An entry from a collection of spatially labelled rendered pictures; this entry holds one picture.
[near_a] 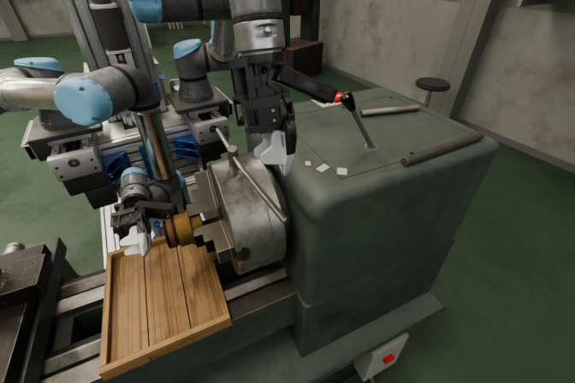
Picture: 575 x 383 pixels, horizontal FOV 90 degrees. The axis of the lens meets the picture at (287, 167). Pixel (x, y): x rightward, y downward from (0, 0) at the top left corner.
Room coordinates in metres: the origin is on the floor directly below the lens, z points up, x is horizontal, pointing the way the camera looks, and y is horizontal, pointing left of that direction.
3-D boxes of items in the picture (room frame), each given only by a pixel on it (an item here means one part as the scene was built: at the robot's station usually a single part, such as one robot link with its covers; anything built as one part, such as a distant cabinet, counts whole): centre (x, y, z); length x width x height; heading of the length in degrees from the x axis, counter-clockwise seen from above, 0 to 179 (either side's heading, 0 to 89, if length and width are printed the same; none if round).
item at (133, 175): (0.71, 0.49, 1.07); 0.11 x 0.08 x 0.09; 25
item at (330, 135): (0.77, -0.22, 1.06); 0.59 x 0.48 x 0.39; 115
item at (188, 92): (1.23, 0.41, 1.21); 0.15 x 0.15 x 0.10
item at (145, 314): (0.48, 0.36, 0.88); 0.36 x 0.30 x 0.04; 25
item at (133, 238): (0.47, 0.38, 1.09); 0.09 x 0.06 x 0.03; 25
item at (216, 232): (0.47, 0.17, 1.09); 0.12 x 0.11 x 0.05; 25
